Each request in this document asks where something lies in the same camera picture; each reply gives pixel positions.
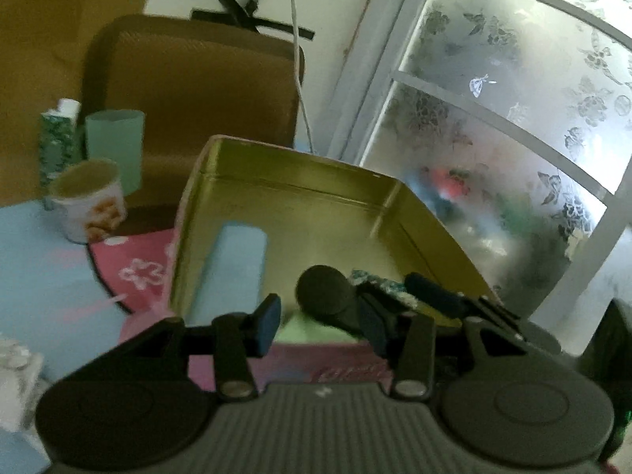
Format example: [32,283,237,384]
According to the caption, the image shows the green cloth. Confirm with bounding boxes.
[274,312,359,344]

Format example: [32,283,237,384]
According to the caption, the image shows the pink macaron biscuit tin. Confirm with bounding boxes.
[167,136,491,386]

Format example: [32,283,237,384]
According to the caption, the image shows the blue pencil case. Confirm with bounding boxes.
[185,223,268,326]

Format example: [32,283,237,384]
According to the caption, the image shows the patterned sock pouch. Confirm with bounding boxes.
[348,270,421,310]

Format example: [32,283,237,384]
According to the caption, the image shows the blue Peppa Pig tablecloth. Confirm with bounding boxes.
[0,201,189,474]

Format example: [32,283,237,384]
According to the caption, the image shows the white paper snack cup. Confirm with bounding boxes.
[48,158,128,244]

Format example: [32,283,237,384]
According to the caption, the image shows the white tissue pack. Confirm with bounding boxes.
[0,335,44,432]

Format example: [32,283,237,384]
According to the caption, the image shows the green patterned drink carton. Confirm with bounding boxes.
[39,98,81,211]

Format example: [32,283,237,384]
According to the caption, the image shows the frosted floral window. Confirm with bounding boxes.
[322,0,631,355]

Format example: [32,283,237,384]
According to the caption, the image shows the brown wooden board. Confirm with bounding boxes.
[1,0,146,205]

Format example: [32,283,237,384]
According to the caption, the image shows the white power cable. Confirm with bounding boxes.
[282,0,317,154]

